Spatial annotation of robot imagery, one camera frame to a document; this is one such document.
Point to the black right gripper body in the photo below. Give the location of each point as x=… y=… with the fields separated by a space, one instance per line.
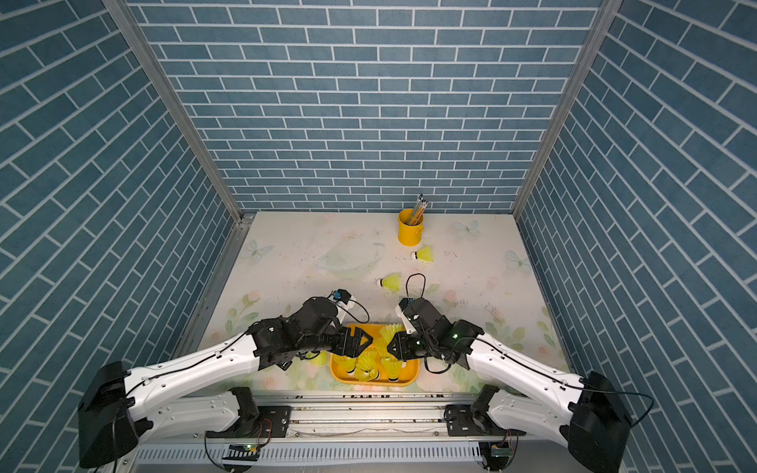
x=423 y=345

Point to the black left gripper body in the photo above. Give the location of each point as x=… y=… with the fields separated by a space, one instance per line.
x=329 y=339

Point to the yellow-green shuttlecock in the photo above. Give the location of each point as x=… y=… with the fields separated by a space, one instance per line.
x=387 y=332
x=367 y=369
x=425 y=254
x=391 y=282
x=321 y=360
x=393 y=367
x=348 y=365

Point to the orange plastic storage box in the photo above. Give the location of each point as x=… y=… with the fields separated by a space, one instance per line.
x=409 y=374

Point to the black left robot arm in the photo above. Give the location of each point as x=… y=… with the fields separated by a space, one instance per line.
x=123 y=407

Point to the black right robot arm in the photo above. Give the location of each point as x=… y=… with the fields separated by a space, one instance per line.
x=584 y=414

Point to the black robot base joint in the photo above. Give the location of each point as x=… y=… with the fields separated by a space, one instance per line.
x=470 y=420

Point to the black left base joint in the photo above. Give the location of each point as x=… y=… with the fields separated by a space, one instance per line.
x=253 y=420

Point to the yellow pen holder cup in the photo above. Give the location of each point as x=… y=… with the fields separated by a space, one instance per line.
x=410 y=228

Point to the pencils in cup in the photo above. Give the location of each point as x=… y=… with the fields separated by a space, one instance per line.
x=417 y=211

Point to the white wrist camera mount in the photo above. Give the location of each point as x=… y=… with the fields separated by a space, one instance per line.
x=405 y=317

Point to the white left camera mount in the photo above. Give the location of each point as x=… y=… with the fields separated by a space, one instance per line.
x=344 y=302

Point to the aluminium table edge rail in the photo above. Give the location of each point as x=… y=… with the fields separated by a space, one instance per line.
x=212 y=291

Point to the aluminium corner frame post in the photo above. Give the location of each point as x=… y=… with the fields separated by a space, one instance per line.
x=148 y=60

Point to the aluminium right corner post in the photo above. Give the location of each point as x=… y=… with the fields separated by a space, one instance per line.
x=598 y=31

